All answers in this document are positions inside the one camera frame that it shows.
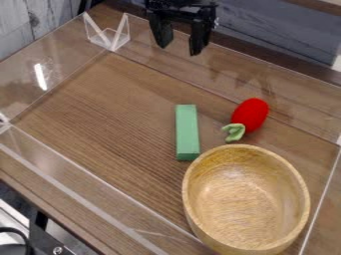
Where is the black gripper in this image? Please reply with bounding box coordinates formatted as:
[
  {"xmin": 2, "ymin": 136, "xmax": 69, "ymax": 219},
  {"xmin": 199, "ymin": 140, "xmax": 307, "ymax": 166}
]
[{"xmin": 145, "ymin": 0, "xmax": 219, "ymax": 56}]

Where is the red plush strawberry toy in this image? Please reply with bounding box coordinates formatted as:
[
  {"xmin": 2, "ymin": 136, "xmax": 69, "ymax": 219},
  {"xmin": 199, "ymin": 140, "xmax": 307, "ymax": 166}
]
[{"xmin": 221, "ymin": 98, "xmax": 269, "ymax": 142}]

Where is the green rectangular block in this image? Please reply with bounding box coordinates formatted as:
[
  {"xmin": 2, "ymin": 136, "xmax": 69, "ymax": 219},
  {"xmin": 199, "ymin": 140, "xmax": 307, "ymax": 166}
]
[{"xmin": 176, "ymin": 105, "xmax": 200, "ymax": 160}]

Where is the wooden oval bowl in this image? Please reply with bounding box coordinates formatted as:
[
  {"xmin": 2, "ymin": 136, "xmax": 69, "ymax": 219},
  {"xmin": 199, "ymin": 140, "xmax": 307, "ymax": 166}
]
[{"xmin": 182, "ymin": 144, "xmax": 311, "ymax": 255}]

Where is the clear acrylic corner bracket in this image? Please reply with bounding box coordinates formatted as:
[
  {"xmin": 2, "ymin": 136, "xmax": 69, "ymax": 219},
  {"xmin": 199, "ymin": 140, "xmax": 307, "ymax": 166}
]
[{"xmin": 84, "ymin": 13, "xmax": 132, "ymax": 52}]

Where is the clear acrylic tray wall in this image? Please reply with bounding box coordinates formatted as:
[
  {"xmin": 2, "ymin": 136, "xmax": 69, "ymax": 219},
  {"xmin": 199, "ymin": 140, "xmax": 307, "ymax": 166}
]
[{"xmin": 0, "ymin": 120, "xmax": 212, "ymax": 255}]

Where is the black metal frame base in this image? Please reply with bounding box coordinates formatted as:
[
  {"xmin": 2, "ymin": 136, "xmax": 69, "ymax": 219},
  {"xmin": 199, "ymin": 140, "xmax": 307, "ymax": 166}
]
[{"xmin": 0, "ymin": 211, "xmax": 77, "ymax": 255}]

